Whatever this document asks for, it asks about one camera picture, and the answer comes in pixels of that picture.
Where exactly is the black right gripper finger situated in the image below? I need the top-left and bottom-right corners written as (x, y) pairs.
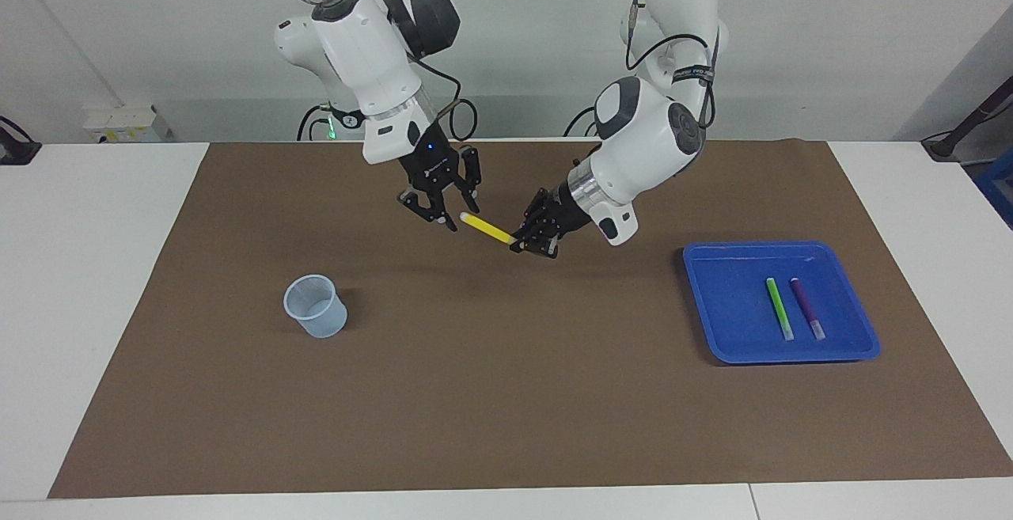
top-left (459, 146), bottom-right (483, 214)
top-left (397, 186), bottom-right (458, 233)

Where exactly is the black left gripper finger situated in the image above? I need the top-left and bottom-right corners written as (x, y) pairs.
top-left (518, 188), bottom-right (553, 242)
top-left (509, 229), bottom-right (560, 260)

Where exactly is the yellow marker pen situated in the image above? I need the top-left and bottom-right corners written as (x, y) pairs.
top-left (460, 212), bottom-right (519, 246)

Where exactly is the green marker pen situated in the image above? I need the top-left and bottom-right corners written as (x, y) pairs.
top-left (765, 277), bottom-right (795, 342)

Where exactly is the purple marker pen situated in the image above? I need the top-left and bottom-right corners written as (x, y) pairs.
top-left (790, 277), bottom-right (827, 341)

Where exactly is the brown table mat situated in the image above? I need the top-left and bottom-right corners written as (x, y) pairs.
top-left (47, 139), bottom-right (1013, 499)

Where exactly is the translucent plastic cup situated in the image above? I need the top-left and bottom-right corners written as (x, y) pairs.
top-left (283, 274), bottom-right (348, 339)

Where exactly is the blue plastic tray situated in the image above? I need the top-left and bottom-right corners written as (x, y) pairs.
top-left (682, 241), bottom-right (882, 365)

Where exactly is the white power strip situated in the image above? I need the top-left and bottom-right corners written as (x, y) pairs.
top-left (83, 104), bottom-right (173, 144)

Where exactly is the blue crate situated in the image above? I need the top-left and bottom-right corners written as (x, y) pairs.
top-left (973, 148), bottom-right (1013, 230)

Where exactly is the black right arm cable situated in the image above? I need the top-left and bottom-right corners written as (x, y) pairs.
top-left (412, 53), bottom-right (479, 146)

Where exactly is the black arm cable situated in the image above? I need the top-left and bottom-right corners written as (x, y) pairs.
top-left (412, 53), bottom-right (479, 146)
top-left (624, 0), bottom-right (719, 130)

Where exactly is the black base cable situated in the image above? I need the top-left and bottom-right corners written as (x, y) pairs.
top-left (563, 105), bottom-right (604, 139)
top-left (297, 104), bottom-right (332, 142)

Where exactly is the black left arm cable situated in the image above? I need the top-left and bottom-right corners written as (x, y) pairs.
top-left (624, 0), bottom-right (719, 130)

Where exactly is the black camera stand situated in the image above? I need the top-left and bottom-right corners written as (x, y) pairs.
top-left (922, 77), bottom-right (1013, 163)

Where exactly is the black clamp mount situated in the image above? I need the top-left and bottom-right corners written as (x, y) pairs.
top-left (0, 115), bottom-right (42, 166)

